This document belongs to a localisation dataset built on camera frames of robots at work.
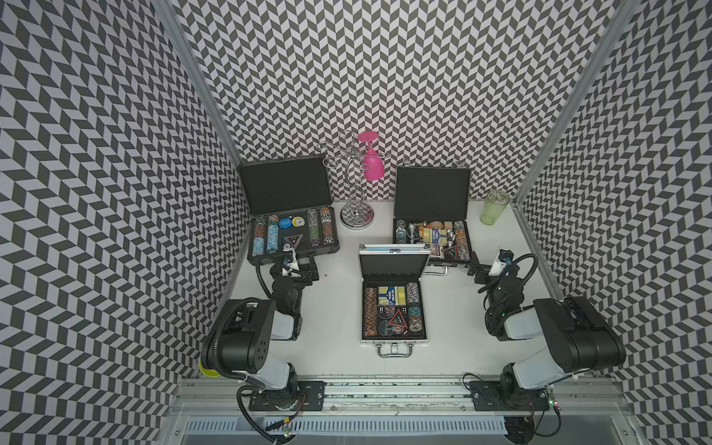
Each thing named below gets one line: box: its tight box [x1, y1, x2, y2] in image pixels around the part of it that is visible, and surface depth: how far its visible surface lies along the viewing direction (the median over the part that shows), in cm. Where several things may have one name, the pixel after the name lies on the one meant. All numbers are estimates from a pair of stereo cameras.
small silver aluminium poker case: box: [358, 243, 432, 359], surface depth 86 cm
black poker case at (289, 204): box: [236, 154, 341, 267], surface depth 107 cm
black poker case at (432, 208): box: [393, 165, 472, 263], surface depth 109 cm
